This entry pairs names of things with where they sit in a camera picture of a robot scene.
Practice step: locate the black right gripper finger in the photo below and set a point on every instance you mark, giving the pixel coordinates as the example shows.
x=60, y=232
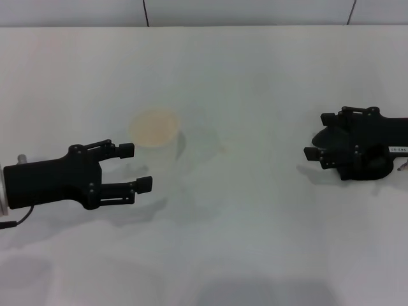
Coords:
x=312, y=154
x=328, y=118

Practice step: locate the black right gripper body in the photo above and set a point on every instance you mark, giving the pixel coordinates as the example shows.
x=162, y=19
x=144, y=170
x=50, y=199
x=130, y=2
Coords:
x=382, y=137

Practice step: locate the white paper cup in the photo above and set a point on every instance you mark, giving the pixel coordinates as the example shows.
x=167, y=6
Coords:
x=153, y=127

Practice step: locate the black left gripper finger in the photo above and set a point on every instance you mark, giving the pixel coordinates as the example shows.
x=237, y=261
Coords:
x=145, y=185
x=126, y=150

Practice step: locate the dark blue rag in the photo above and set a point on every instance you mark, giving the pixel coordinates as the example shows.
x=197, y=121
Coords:
x=330, y=137

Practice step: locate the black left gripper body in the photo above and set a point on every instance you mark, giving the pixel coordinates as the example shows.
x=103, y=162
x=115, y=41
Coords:
x=51, y=183

